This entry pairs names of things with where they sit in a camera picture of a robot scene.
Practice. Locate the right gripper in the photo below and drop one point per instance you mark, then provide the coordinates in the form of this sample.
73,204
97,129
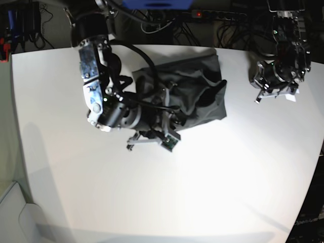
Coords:
151,116

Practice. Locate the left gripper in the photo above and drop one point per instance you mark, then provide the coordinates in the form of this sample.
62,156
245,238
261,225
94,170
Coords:
280,90

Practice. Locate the dark grey t-shirt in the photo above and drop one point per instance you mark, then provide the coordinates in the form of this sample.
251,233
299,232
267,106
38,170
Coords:
199,88

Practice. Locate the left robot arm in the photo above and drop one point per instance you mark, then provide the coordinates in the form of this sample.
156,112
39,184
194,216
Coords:
281,74

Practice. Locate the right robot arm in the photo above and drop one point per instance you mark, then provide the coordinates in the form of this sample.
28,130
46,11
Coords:
100,68

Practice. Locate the black power strip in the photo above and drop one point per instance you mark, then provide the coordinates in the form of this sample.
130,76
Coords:
217,15

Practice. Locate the blue box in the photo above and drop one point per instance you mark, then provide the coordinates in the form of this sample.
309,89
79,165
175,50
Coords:
158,4

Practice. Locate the white side table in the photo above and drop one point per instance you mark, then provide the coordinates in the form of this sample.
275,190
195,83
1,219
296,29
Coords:
21,221

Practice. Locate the red clamp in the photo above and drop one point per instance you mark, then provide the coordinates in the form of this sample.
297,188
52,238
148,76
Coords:
5,50

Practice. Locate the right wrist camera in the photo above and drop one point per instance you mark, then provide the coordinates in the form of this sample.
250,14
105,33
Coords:
169,143

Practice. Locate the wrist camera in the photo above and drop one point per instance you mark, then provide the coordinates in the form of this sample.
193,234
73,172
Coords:
169,143
290,97

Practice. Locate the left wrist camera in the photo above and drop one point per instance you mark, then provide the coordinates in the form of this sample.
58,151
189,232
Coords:
290,97

